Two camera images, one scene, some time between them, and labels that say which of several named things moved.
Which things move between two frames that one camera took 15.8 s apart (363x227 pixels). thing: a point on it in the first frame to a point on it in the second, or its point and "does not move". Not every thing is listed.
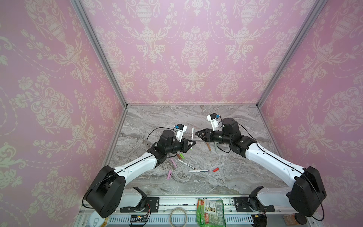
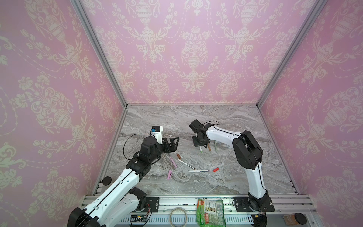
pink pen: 175,165 does not move
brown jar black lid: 295,219 does not move
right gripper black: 208,136 to 196,144
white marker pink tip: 198,170 does not move
